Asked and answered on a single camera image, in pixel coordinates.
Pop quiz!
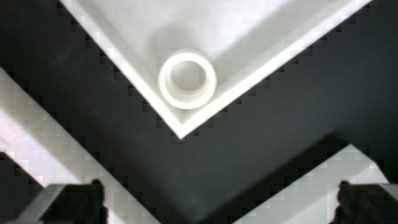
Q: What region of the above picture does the white U-shaped obstacle fence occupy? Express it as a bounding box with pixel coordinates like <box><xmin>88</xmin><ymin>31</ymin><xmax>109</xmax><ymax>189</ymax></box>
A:
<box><xmin>0</xmin><ymin>69</ymin><xmax>393</xmax><ymax>224</ymax></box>

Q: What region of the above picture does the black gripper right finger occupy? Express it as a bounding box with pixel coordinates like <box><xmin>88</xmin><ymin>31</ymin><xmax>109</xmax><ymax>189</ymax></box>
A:
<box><xmin>331</xmin><ymin>181</ymin><xmax>398</xmax><ymax>224</ymax></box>

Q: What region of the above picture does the white square tabletop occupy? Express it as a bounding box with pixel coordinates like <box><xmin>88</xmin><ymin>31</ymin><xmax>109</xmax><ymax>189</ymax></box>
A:
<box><xmin>61</xmin><ymin>0</ymin><xmax>372</xmax><ymax>137</ymax></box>

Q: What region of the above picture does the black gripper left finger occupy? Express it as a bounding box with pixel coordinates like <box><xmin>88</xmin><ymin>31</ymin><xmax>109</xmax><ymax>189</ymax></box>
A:
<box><xmin>17</xmin><ymin>180</ymin><xmax>109</xmax><ymax>224</ymax></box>

